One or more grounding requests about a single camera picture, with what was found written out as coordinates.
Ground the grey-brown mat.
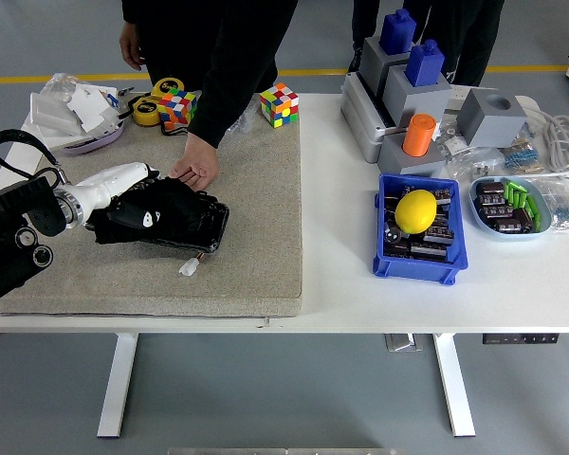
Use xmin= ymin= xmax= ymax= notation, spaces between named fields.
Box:
xmin=0 ymin=120 xmax=303 ymax=318

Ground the blue plastic bin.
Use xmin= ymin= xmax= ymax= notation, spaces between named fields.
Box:
xmin=372 ymin=173 xmax=469 ymax=285

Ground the yellow tape measure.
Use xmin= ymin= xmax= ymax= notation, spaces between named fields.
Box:
xmin=131 ymin=96 xmax=161 ymax=127
xmin=150 ymin=77 xmax=185 ymax=100

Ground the orange cylinder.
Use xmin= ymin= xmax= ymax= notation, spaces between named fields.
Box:
xmin=401 ymin=112 xmax=438 ymax=158

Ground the bag of blue resistors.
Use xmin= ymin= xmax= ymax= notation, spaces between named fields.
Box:
xmin=500 ymin=141 xmax=545 ymax=174
xmin=535 ymin=178 xmax=569 ymax=236

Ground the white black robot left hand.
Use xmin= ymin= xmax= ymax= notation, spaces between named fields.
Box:
xmin=73 ymin=161 xmax=163 ymax=229

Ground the person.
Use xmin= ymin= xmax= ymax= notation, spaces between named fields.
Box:
xmin=348 ymin=0 xmax=506 ymax=88
xmin=119 ymin=0 xmax=299 ymax=193

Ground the light blue dish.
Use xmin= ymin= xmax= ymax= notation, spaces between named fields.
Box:
xmin=468 ymin=174 xmax=553 ymax=243

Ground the black table control panel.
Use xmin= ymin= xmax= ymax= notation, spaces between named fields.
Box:
xmin=482 ymin=333 xmax=560 ymax=345

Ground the grey block with round hole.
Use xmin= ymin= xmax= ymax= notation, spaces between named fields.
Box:
xmin=456 ymin=87 xmax=528 ymax=149

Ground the clear bag of small parts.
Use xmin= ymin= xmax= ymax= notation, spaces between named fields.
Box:
xmin=435 ymin=122 xmax=504 ymax=182

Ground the black rag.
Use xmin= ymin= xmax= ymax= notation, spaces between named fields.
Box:
xmin=85 ymin=175 xmax=208 ymax=247

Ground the white power cable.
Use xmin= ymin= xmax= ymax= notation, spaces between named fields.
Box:
xmin=521 ymin=106 xmax=569 ymax=180

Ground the person's right hand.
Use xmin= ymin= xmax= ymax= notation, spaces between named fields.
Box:
xmin=119 ymin=21 xmax=146 ymax=72

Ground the colourful puzzle cube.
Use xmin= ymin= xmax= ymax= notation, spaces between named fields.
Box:
xmin=258 ymin=82 xmax=300 ymax=129
xmin=157 ymin=87 xmax=199 ymax=132

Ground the small clear plastic bag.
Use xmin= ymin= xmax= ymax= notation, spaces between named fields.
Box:
xmin=225 ymin=101 xmax=260 ymax=137

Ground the yellow lemon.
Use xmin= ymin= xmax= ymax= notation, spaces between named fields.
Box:
xmin=394 ymin=189 xmax=438 ymax=234

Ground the white connector with wires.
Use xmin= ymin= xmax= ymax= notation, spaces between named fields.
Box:
xmin=178 ymin=251 xmax=208 ymax=277

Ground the blue bottle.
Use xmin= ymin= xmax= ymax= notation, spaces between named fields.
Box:
xmin=404 ymin=39 xmax=446 ymax=88
xmin=378 ymin=8 xmax=417 ymax=55

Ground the metal bracket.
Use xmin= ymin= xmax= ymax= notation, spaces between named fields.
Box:
xmin=383 ymin=334 xmax=424 ymax=353

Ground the purple tray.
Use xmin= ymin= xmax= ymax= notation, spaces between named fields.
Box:
xmin=60 ymin=120 xmax=125 ymax=156

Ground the person's left hand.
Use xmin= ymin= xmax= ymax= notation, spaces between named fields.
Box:
xmin=168 ymin=131 xmax=221 ymax=193

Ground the black strap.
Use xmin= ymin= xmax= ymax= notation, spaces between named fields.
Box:
xmin=158 ymin=121 xmax=190 ymax=139

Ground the white table leg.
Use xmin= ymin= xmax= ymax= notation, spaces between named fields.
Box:
xmin=431 ymin=333 xmax=476 ymax=438
xmin=96 ymin=333 xmax=139 ymax=440

